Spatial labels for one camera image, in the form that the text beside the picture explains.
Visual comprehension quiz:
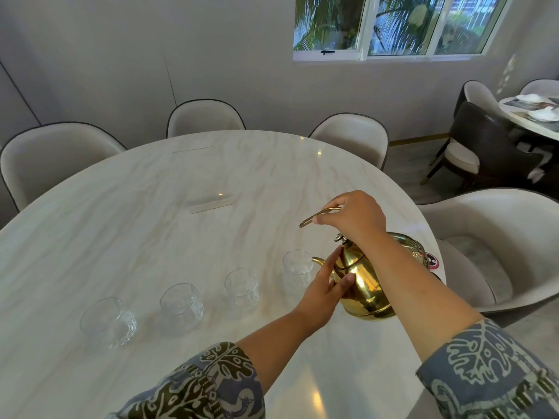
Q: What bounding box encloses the person's left hand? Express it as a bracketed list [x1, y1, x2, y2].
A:
[293, 246, 357, 337]

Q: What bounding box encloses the person's right hand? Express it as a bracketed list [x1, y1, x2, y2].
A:
[312, 190, 388, 247]

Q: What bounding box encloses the gold metal teapot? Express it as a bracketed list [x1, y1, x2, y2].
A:
[300, 207, 431, 322]

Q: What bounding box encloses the person's left forearm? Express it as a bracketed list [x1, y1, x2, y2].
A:
[235, 309, 337, 395]

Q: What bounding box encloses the person's right forearm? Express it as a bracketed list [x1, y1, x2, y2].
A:
[356, 230, 485, 368]

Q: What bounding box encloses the clear drinking glass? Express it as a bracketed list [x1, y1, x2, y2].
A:
[79, 297, 138, 350]
[224, 268, 261, 311]
[282, 250, 315, 298]
[159, 283, 205, 335]

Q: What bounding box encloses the white upholstered dining chair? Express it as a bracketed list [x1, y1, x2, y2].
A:
[0, 122, 128, 213]
[166, 99, 247, 139]
[308, 113, 390, 171]
[417, 187, 559, 329]
[519, 79, 559, 99]

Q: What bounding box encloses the clear acrylic sign holder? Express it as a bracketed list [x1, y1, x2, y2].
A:
[188, 194, 235, 214]

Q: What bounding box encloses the person's right patterned sleeve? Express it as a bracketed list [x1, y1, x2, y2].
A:
[415, 318, 559, 419]

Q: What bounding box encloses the person's patterned sleeve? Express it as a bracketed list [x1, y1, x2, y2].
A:
[415, 318, 559, 419]
[107, 341, 266, 419]

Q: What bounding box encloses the person's left patterned sleeve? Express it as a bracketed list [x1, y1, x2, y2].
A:
[107, 341, 266, 419]

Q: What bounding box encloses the dark backed dining chair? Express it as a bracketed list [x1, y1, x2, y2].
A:
[453, 80, 504, 119]
[420, 101, 556, 193]

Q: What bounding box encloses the white framed window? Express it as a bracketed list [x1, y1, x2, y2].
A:
[292, 0, 517, 63]

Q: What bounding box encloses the round white side table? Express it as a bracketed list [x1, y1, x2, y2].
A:
[499, 95, 559, 142]

